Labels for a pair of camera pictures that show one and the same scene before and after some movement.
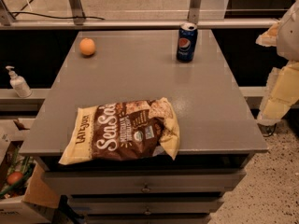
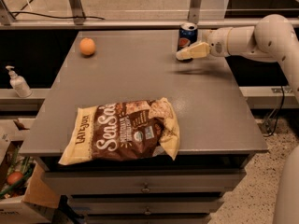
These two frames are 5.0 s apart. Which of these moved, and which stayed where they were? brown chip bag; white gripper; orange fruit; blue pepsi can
Moved: white gripper
Stayed: brown chip bag; blue pepsi can; orange fruit
